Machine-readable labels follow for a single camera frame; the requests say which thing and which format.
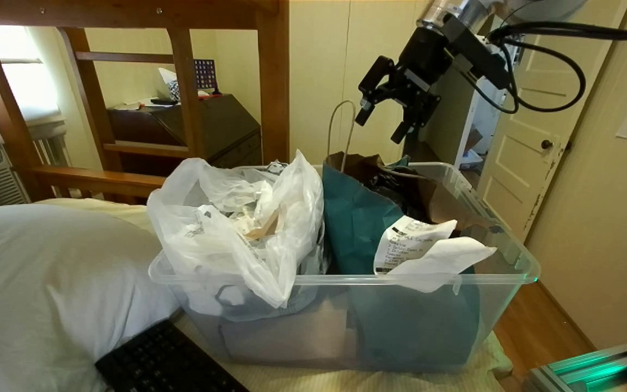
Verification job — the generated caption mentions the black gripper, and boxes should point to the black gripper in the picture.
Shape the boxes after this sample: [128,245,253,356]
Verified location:
[356,24,473,145]

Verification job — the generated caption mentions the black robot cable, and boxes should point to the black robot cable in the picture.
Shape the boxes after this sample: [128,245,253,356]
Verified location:
[470,19,627,115]

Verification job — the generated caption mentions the wooden bunk bed frame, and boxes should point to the wooden bunk bed frame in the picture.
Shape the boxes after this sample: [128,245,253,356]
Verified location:
[0,0,292,204]

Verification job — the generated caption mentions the white kettle instruction manual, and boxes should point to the white kettle instruction manual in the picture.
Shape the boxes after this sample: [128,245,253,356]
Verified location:
[384,234,499,297]

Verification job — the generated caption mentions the white panelled door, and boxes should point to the white panelled door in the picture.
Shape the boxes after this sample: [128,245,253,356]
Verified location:
[474,0,627,243]

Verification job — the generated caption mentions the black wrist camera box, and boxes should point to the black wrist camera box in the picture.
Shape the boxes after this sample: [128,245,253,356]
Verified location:
[438,11,515,83]

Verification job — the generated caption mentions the clear plastic storage bin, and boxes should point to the clear plastic storage bin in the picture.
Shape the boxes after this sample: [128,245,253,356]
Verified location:
[146,158,542,374]

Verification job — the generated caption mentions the white crumpled plastic bag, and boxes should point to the white crumpled plastic bag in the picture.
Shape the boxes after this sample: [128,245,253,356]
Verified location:
[146,147,326,311]

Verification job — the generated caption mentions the black plastic bag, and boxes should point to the black plastic bag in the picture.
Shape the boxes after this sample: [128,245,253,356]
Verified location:
[367,158,462,224]

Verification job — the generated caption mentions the grilled air conditioner unit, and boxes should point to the grilled air conditioner unit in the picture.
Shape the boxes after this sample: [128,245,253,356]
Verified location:
[0,108,71,213]

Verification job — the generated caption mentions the black keyboard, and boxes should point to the black keyboard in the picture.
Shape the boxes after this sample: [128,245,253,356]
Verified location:
[94,317,253,392]

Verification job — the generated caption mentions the white pillow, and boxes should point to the white pillow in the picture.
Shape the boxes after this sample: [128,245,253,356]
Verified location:
[0,196,187,392]

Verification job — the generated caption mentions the dark wooden dresser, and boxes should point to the dark wooden dresser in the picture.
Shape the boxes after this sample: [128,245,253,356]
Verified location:
[104,92,263,169]

